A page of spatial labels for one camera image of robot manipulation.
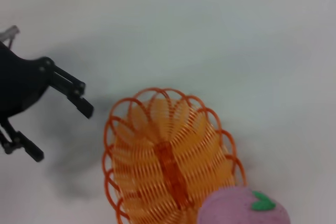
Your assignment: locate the thin left gripper cable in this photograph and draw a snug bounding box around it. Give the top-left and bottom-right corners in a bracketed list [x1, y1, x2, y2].
[0, 25, 20, 51]

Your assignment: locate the pink plush peach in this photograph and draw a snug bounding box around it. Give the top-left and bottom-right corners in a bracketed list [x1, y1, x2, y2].
[196, 186, 291, 224]

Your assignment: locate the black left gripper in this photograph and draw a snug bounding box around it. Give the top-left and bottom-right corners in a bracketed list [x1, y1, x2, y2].
[0, 48, 95, 163]

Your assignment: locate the orange woven plastic basket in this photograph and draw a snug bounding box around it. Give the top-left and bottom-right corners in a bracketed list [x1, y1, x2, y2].
[102, 87, 247, 224]

